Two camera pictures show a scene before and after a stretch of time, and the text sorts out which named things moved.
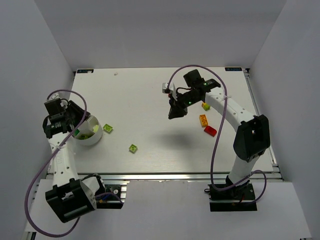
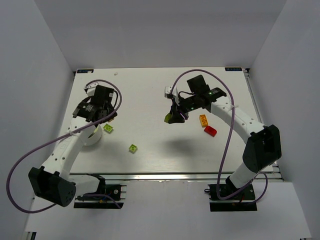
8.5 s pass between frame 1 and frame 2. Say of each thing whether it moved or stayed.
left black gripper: moved
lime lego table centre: stayed
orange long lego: stayed
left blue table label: stayed
